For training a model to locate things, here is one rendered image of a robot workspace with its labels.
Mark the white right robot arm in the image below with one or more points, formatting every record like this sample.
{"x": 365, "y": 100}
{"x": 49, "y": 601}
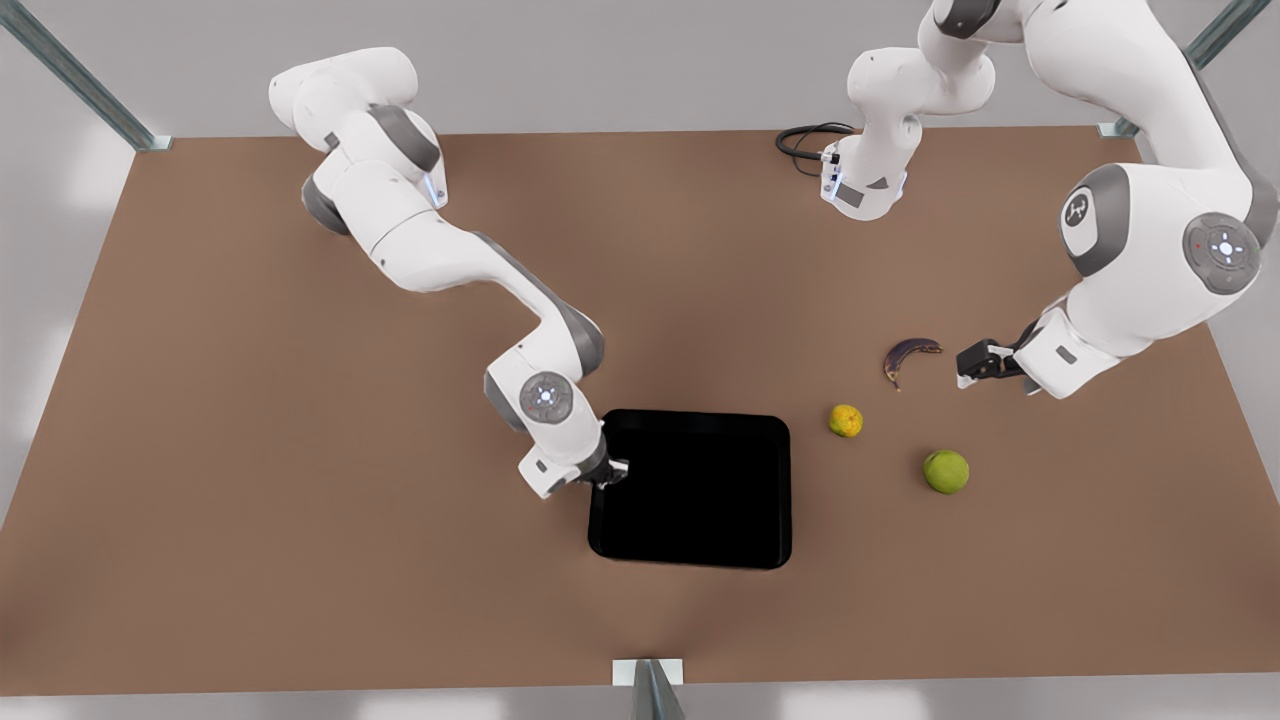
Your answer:
{"x": 420, "y": 250}

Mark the green apple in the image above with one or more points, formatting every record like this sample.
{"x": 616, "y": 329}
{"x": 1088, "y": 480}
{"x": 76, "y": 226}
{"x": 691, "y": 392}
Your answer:
{"x": 946, "y": 472}

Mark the dark overripe banana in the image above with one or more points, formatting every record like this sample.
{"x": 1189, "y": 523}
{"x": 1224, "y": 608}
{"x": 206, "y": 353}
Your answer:
{"x": 900, "y": 353}

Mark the silver frame post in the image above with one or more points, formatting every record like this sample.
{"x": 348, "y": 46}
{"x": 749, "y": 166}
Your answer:
{"x": 80, "y": 80}
{"x": 1210, "y": 40}
{"x": 652, "y": 690}

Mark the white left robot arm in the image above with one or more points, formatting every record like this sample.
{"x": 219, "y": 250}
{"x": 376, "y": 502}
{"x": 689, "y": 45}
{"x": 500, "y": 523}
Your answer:
{"x": 1150, "y": 240}

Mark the yellow lemon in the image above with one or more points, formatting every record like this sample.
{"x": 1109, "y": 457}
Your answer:
{"x": 846, "y": 421}

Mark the black rectangular tray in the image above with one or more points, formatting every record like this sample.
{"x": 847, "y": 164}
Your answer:
{"x": 690, "y": 490}

